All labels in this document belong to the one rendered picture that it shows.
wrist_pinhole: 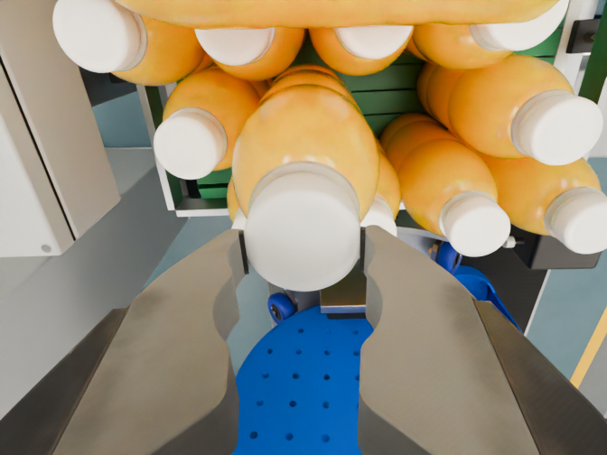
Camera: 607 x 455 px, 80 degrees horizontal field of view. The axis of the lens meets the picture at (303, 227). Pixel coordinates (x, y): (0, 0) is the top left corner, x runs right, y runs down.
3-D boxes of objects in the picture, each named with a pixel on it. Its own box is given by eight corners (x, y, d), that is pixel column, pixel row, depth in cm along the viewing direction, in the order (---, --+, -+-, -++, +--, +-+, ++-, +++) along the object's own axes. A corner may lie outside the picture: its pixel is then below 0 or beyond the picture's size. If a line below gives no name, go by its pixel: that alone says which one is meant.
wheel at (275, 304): (283, 336, 47) (295, 329, 48) (284, 314, 44) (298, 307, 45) (264, 312, 49) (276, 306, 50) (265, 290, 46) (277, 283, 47)
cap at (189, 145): (206, 98, 22) (198, 104, 21) (236, 155, 24) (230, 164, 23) (154, 123, 23) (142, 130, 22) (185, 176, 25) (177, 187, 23)
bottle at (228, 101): (258, 46, 38) (215, 62, 21) (286, 111, 41) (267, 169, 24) (199, 74, 39) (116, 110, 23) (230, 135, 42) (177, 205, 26)
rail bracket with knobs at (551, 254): (472, 225, 47) (509, 272, 38) (483, 172, 44) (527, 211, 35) (551, 223, 47) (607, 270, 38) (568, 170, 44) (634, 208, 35)
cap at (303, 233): (239, 240, 14) (231, 267, 13) (269, 149, 12) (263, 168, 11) (332, 269, 15) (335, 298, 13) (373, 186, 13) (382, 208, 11)
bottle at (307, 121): (255, 136, 31) (191, 263, 15) (280, 49, 28) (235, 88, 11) (332, 164, 32) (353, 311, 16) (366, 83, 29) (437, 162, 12)
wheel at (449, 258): (432, 279, 43) (449, 285, 41) (437, 246, 40) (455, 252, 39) (446, 261, 45) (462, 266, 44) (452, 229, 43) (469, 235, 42)
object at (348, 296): (319, 255, 47) (321, 325, 36) (319, 239, 46) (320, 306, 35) (397, 253, 46) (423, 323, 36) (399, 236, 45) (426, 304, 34)
